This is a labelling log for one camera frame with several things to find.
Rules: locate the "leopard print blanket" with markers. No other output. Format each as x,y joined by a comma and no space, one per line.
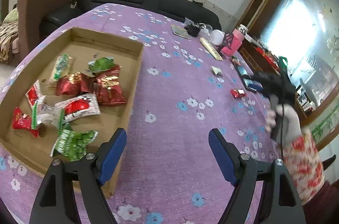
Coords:
9,33

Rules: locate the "brown fabric armchair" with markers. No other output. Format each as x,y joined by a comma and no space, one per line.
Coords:
30,15

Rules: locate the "black small object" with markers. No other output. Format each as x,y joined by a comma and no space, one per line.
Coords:
193,29

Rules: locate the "black leather sofa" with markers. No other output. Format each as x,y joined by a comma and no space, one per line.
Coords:
176,9

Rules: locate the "long cream snack bar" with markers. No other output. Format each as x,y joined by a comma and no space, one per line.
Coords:
210,49

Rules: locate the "green pillow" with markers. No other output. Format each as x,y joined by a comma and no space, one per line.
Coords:
12,16

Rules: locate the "black smartphone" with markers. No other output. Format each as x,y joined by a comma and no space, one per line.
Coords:
245,79

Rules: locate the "small red candy bar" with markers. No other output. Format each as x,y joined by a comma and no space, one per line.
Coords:
238,93

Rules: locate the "right hand white glove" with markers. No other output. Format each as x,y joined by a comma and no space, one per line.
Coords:
285,118

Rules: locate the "white red snack packet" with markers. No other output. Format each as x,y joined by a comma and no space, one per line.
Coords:
81,106

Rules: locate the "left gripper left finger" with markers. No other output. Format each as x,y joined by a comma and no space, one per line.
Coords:
55,201

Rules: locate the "purple floral tablecloth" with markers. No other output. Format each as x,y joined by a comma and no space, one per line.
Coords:
168,173

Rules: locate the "green leaf snack packet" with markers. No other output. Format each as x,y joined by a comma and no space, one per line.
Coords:
101,64

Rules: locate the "pink box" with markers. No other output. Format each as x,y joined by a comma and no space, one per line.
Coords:
232,42

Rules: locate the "green white wafer packet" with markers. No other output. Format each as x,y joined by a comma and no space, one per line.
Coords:
61,68

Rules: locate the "green white snack packet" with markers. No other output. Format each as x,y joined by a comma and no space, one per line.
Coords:
72,144

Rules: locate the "floral sleeve right forearm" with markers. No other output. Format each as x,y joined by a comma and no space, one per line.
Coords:
304,164

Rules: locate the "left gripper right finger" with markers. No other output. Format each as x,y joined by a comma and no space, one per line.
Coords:
279,201

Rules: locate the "red snack packet yellow logo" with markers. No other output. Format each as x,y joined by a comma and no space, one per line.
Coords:
22,121

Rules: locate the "red gold snack packet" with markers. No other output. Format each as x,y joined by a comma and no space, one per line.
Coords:
74,84

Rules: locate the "clear green cracker packet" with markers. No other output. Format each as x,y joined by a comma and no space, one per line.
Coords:
42,114

